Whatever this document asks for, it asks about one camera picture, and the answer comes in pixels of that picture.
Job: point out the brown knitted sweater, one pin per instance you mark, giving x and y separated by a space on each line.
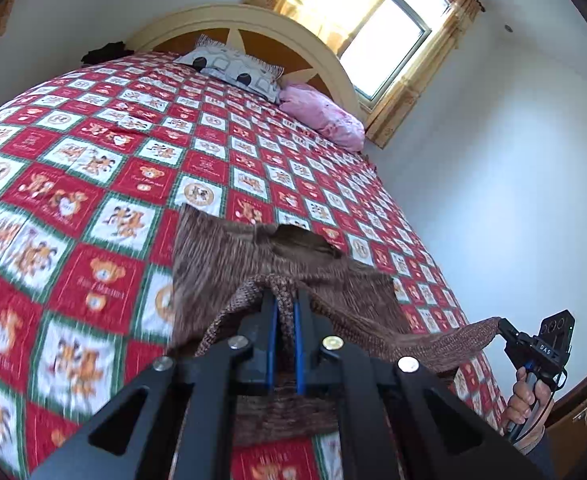
223 260

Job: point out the pink pillow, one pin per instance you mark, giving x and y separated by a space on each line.
323 112

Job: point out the cream wooden headboard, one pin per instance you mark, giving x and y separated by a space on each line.
253 15

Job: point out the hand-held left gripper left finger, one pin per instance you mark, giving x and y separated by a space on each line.
273 350

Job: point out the brown wooden door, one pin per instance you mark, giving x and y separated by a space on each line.
573 430

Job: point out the grey patterned pillow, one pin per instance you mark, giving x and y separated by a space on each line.
223 62

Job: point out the red checked printed bedspread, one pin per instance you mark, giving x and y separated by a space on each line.
73 160

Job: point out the person's right hand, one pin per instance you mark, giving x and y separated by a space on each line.
521 395

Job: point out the dark cloth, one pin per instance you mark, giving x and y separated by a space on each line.
105 52

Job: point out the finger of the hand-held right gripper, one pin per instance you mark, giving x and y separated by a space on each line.
509 331

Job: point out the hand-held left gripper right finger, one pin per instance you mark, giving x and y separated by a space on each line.
299 350

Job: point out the window behind bed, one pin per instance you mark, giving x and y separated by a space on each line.
388 35

